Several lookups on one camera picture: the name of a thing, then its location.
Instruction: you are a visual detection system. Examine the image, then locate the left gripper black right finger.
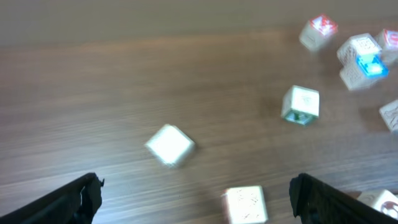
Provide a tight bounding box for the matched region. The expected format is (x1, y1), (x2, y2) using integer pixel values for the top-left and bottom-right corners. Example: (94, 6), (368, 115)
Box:
(289, 173), (397, 224)

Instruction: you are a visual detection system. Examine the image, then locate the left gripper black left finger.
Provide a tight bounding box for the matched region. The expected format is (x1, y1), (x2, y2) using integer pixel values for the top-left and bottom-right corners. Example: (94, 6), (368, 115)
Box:
(1, 172), (104, 224)

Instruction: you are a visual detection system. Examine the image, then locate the wooden block circle picture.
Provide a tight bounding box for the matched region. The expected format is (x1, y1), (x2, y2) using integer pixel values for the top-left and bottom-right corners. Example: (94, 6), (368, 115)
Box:
(358, 189), (397, 219)

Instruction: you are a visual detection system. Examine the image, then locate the plain wooden block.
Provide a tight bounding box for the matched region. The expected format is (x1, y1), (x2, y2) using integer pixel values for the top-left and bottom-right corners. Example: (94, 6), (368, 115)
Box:
(221, 185), (269, 224)
(145, 124), (195, 167)

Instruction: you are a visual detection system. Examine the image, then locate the wooden block green side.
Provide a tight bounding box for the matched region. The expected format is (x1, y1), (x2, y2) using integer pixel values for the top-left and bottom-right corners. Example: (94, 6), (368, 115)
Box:
(280, 85), (320, 126)

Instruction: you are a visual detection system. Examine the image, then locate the wooden block blue side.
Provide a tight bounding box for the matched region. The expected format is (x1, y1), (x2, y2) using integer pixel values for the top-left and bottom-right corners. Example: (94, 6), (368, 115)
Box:
(379, 100), (398, 133)

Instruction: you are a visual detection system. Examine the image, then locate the blue top wooden block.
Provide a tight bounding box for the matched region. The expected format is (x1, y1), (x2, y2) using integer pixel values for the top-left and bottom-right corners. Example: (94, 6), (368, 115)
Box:
(340, 55), (389, 91)

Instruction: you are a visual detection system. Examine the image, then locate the plain top block on blue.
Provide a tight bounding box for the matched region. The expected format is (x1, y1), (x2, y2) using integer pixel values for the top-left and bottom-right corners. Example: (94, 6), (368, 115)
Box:
(336, 33), (382, 66)

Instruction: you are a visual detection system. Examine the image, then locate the red letter block top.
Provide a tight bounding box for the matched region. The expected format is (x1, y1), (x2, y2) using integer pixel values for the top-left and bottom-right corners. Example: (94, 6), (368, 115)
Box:
(299, 14), (338, 52)

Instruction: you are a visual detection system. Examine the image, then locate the red number nine block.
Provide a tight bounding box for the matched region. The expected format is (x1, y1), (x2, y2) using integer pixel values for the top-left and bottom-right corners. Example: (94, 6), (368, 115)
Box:
(375, 29), (397, 66)

